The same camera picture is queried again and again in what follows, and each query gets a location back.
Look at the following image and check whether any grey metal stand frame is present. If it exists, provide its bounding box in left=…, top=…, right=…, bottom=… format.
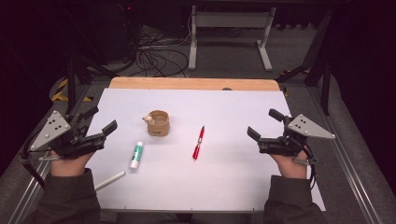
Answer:
left=188, top=5, right=277, bottom=73

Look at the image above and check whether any red pen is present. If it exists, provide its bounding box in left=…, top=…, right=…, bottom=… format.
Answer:
left=191, top=125, right=205, bottom=161

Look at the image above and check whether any yellow black hazard tape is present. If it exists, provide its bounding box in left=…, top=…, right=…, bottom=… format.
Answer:
left=50, top=77, right=93, bottom=103

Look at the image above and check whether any wooden pen holder cup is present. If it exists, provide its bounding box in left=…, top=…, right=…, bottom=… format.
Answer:
left=142, top=109, right=171, bottom=137

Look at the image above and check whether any black metal stand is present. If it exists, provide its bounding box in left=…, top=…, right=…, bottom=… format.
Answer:
left=275, top=8, right=332, bottom=116

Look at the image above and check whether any aluminium floor rail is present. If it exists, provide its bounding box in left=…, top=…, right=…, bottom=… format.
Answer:
left=306, top=85, right=383, bottom=224
left=7, top=83, right=92, bottom=224

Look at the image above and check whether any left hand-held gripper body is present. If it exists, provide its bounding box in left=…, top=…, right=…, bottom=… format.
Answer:
left=29, top=110, right=106, bottom=161

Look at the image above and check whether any hand-held gripper cable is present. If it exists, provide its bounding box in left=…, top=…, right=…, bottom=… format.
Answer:
left=292, top=144, right=319, bottom=191
left=19, top=130, right=52, bottom=189

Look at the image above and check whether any bundle of black floor cables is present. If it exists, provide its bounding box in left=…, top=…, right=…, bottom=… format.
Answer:
left=134, top=26, right=190, bottom=78

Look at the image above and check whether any left hand-held gripper cable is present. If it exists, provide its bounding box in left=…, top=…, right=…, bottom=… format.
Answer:
left=19, top=130, right=52, bottom=189

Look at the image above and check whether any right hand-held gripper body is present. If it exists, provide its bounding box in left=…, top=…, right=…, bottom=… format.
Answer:
left=257, top=114, right=336, bottom=158

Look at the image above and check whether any right hand-held gripper cable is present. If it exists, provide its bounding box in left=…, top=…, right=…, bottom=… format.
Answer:
left=292, top=144, right=319, bottom=191

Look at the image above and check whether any black tripod stand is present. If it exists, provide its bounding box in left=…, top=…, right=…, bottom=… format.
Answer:
left=64, top=55, right=118, bottom=115

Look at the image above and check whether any white pen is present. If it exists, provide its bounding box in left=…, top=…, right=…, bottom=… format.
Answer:
left=93, top=170, right=126, bottom=191

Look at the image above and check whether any white table sheet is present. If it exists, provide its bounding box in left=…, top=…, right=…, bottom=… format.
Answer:
left=84, top=88, right=327, bottom=213

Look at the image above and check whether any person's right hand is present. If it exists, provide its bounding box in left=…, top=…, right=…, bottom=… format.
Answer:
left=270, top=150, right=310, bottom=180

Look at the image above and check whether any black equipment case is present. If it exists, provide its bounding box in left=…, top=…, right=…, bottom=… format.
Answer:
left=102, top=3, right=138, bottom=62

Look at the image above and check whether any person's left hand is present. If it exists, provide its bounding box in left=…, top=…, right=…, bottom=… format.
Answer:
left=50, top=150, right=94, bottom=177

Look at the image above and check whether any green white glue stick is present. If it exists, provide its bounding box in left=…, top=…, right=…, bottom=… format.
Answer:
left=129, top=141, right=145, bottom=171

